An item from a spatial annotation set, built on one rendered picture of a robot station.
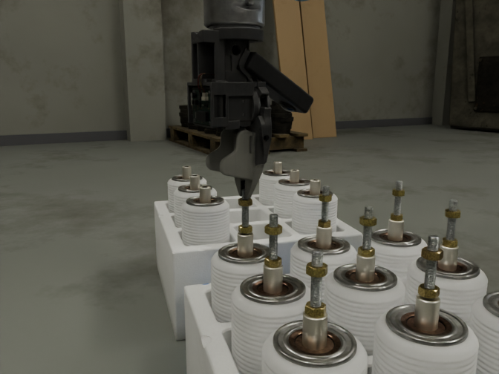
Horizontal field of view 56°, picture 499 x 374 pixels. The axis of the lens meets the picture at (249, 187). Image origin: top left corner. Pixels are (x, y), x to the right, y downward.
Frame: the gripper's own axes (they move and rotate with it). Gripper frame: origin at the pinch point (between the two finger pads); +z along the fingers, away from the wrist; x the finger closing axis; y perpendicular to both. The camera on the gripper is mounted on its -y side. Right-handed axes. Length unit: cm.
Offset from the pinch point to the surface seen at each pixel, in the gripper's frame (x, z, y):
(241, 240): 0.6, 7.1, 1.6
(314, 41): -289, -47, -233
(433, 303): 26.8, 6.6, -4.5
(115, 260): -71, 35, 2
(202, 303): -2.3, 16.5, 6.3
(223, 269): 1.9, 10.2, 5.0
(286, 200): -32.1, 12.7, -28.6
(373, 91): -320, -3, -339
